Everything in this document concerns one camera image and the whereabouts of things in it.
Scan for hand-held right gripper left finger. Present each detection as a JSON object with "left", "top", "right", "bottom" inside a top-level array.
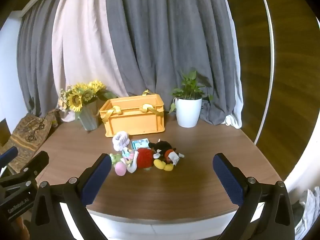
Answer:
[{"left": 29, "top": 153, "right": 112, "bottom": 240}]

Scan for printed tissue pack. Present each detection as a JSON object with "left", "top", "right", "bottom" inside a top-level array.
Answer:
[{"left": 131, "top": 138, "right": 150, "bottom": 150}]

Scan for orange plastic crate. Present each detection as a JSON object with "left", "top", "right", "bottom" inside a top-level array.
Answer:
[{"left": 99, "top": 89, "right": 166, "bottom": 137}]

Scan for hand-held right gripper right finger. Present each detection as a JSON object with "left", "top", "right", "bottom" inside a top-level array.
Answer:
[{"left": 212, "top": 152, "right": 295, "bottom": 240}]

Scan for black mouse plush toy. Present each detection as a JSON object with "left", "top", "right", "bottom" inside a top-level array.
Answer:
[{"left": 148, "top": 140, "right": 185, "bottom": 172}]

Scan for grey curtain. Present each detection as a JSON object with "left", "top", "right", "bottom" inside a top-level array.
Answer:
[
  {"left": 16, "top": 5, "right": 63, "bottom": 117},
  {"left": 105, "top": 0, "right": 244, "bottom": 128}
]

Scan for white plant pot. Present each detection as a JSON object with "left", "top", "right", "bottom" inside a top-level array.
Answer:
[{"left": 174, "top": 97, "right": 202, "bottom": 128}]

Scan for patterned brocade cloth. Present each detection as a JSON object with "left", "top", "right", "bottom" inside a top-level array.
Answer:
[{"left": 0, "top": 109, "right": 63, "bottom": 178}]

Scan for white fluffy scrunchie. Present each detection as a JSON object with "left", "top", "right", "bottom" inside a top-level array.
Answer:
[{"left": 112, "top": 131, "right": 130, "bottom": 151}]

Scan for grey ribbed vase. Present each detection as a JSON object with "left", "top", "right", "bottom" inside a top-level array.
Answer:
[{"left": 75, "top": 100, "right": 100, "bottom": 131}]

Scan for red knitted soft toy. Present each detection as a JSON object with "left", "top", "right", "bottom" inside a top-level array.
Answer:
[{"left": 136, "top": 148, "right": 154, "bottom": 169}]

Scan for green leafy plant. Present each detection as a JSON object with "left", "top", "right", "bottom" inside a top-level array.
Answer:
[{"left": 169, "top": 67, "right": 214, "bottom": 113}]

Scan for yellow satin ribbon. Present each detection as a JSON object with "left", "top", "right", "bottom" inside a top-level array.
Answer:
[
  {"left": 102, "top": 106, "right": 123, "bottom": 125},
  {"left": 141, "top": 89, "right": 164, "bottom": 117}
]

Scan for white grey crumpled cloth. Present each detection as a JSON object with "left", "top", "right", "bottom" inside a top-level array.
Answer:
[{"left": 291, "top": 186, "right": 320, "bottom": 240}]

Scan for pink plush toy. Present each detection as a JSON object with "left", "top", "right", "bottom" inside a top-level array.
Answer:
[{"left": 115, "top": 162, "right": 128, "bottom": 177}]

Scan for green frog plush toy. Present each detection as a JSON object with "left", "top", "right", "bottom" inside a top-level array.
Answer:
[{"left": 110, "top": 153, "right": 123, "bottom": 167}]

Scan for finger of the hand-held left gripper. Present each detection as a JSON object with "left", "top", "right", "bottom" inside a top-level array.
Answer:
[
  {"left": 0, "top": 147, "right": 19, "bottom": 168},
  {"left": 15, "top": 151, "right": 49, "bottom": 179}
]

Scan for colourful printed cloth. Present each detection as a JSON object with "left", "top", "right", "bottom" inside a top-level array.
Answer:
[{"left": 122, "top": 147, "right": 137, "bottom": 167}]

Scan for white curved rail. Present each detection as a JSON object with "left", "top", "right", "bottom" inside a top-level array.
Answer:
[{"left": 254, "top": 0, "right": 275, "bottom": 145}]

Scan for sunflower bouquet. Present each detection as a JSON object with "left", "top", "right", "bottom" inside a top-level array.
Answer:
[{"left": 58, "top": 80, "right": 118, "bottom": 113}]

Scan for pale pink curtain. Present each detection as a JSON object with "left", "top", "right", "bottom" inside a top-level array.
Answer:
[{"left": 51, "top": 0, "right": 130, "bottom": 123}]

